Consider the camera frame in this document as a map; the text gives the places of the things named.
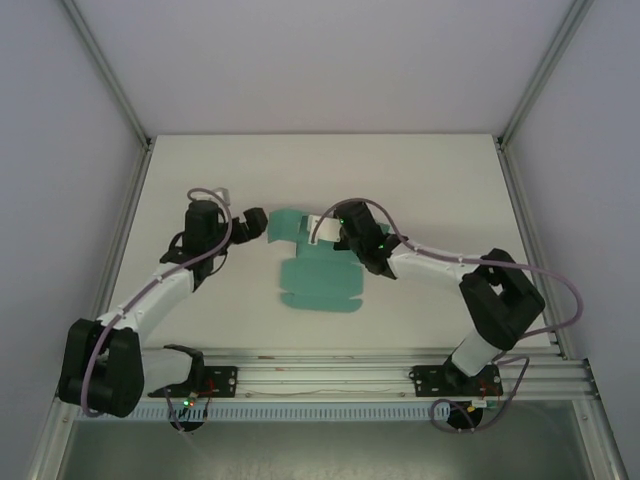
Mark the green cardboard box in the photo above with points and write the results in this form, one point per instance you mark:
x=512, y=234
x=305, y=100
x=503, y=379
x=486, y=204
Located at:
x=315, y=280

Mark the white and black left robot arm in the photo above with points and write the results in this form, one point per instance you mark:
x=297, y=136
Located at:
x=160, y=292

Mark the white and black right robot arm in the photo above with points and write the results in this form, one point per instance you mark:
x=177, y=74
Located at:
x=430, y=267

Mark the grey metal sheet panel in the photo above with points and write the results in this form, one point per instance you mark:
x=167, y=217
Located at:
x=325, y=452

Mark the aluminium table side rail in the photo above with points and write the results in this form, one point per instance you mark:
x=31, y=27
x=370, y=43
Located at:
x=115, y=235
x=537, y=235

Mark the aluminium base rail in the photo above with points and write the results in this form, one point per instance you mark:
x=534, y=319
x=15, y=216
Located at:
x=325, y=372

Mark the aluminium frame post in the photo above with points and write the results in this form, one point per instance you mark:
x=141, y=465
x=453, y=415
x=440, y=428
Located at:
x=107, y=75
x=545, y=75

